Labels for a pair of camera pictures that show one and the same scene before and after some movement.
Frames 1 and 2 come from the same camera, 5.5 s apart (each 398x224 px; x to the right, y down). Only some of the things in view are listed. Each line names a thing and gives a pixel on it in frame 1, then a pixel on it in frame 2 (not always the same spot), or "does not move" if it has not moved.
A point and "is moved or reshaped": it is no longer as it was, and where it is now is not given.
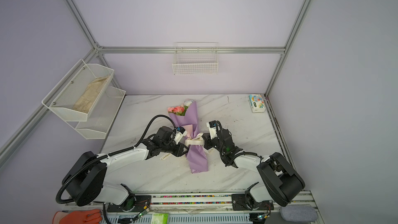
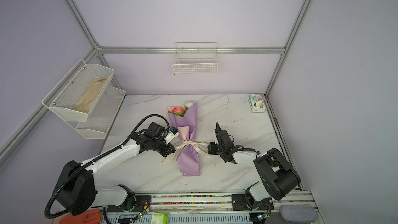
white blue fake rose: (188, 102) does not move
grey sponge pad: (299, 213) does not move
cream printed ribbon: (197, 139) is moved or reshaped
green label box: (159, 218) does not move
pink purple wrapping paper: (188, 123) is moved or reshaped
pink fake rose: (178, 110) does not move
